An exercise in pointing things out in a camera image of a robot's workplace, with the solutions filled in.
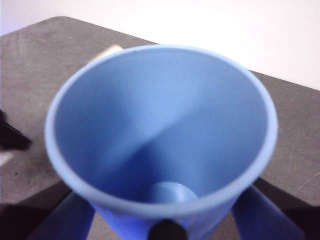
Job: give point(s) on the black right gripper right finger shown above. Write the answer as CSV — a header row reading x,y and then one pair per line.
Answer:
x,y
262,220

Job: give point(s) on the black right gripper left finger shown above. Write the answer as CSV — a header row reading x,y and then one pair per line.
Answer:
x,y
65,222

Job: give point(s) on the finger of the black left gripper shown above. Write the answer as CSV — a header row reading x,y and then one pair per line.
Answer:
x,y
11,138

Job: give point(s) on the blue ribbed plastic cup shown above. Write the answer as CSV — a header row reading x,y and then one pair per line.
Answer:
x,y
162,120

